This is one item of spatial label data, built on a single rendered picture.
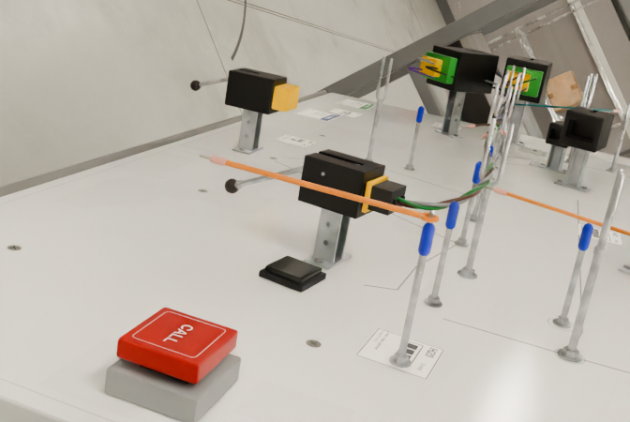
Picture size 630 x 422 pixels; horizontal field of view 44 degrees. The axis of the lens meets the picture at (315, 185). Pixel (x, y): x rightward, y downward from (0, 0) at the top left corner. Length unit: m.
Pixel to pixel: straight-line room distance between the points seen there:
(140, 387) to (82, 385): 0.04
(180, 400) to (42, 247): 0.25
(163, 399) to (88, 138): 1.94
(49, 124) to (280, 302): 1.72
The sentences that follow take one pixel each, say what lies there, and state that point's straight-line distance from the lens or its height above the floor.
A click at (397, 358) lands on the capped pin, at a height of 1.18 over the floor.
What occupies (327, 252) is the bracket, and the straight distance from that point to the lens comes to 0.66.
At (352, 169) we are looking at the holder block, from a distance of 0.62.
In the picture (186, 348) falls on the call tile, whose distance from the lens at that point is 0.43.
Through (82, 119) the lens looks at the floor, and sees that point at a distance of 2.36.
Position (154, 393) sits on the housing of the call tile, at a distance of 0.44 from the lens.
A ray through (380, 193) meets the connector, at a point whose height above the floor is 1.18.
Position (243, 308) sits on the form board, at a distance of 0.56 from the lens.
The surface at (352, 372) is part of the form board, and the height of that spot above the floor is 1.16.
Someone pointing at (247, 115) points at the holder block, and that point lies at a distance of 0.98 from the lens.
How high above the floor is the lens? 1.38
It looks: 23 degrees down
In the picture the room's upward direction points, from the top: 66 degrees clockwise
